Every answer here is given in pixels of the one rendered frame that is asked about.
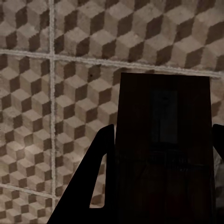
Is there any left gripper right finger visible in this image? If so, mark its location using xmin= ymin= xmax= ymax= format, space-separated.
xmin=212 ymin=124 xmax=224 ymax=160

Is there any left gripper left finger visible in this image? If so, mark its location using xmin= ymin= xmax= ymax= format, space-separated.
xmin=47 ymin=124 xmax=118 ymax=224

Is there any mousetrap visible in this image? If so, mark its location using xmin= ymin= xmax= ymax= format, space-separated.
xmin=115 ymin=72 xmax=217 ymax=224

